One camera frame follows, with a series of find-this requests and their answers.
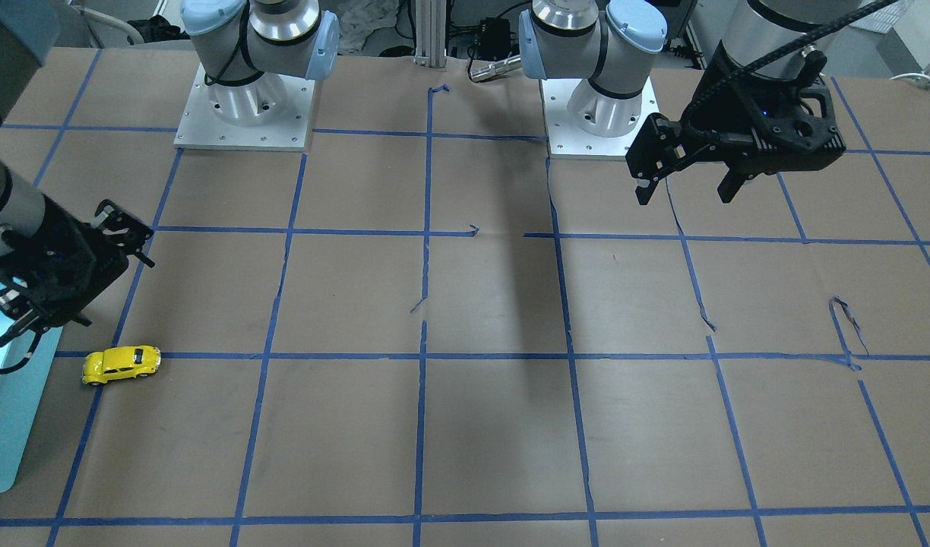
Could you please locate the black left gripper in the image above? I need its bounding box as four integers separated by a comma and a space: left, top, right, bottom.
625, 51, 846, 206

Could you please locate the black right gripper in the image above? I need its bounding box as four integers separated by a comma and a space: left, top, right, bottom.
0, 198, 156, 335

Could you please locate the yellow toy beetle car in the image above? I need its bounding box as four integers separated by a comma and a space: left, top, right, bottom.
81, 345, 162, 387

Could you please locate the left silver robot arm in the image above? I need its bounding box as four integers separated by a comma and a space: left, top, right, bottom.
518, 1, 887, 205

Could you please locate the teal storage box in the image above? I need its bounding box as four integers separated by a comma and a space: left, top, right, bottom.
0, 284, 62, 494

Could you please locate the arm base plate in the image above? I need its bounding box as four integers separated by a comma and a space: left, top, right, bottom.
540, 79, 657, 160
173, 66, 317, 153

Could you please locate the aluminium frame post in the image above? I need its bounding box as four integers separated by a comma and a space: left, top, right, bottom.
412, 0, 450, 71

